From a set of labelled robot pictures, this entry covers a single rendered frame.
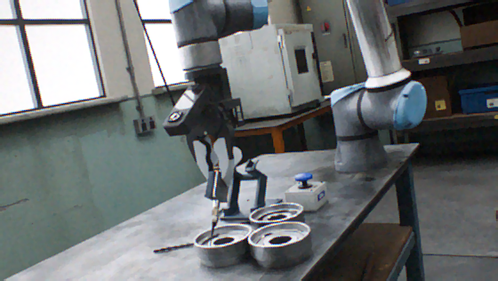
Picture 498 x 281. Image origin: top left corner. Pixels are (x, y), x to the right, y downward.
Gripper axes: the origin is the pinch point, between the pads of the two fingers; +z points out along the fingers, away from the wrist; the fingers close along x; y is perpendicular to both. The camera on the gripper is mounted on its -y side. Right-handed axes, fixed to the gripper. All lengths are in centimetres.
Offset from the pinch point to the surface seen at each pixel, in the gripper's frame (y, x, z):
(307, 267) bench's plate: -5.6, -17.2, 13.2
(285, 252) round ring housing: -6.4, -14.4, 10.5
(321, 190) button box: 23.4, -9.7, 9.8
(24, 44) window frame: 75, 157, -56
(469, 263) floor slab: 158, -28, 93
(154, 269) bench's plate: -10.3, 10.4, 13.2
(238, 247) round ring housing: -5.6, -5.4, 10.2
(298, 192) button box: 19.6, -6.0, 8.8
